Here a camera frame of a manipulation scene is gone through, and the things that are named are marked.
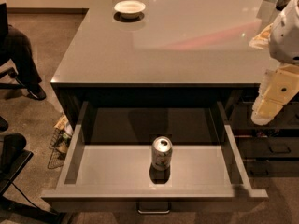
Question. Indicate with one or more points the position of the white ceramic bowl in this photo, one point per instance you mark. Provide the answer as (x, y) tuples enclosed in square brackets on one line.
[(130, 9)]

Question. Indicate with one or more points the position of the dark side drawer unit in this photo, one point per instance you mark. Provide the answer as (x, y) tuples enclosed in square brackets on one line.
[(271, 150)]

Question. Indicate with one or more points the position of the silver 7up soda can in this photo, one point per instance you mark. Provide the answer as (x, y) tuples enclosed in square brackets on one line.
[(161, 153)]

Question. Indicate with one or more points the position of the seated person dark trousers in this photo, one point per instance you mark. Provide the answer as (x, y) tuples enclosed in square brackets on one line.
[(15, 46)]

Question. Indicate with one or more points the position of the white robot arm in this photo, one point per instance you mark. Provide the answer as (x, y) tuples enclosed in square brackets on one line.
[(284, 37)]

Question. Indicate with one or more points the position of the black office chair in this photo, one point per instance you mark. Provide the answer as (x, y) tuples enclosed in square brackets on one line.
[(13, 158)]

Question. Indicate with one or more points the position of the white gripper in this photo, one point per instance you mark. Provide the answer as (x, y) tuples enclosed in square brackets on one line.
[(287, 41)]

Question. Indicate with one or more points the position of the wire waste basket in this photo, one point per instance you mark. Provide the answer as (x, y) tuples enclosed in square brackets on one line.
[(60, 142)]

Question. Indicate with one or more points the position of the metal drawer handle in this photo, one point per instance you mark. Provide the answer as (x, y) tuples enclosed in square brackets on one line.
[(153, 208)]

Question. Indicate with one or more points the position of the grey counter cabinet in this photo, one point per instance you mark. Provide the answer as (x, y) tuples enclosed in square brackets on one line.
[(173, 43)]

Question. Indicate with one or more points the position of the open grey top drawer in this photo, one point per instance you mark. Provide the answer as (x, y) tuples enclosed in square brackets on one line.
[(108, 163)]

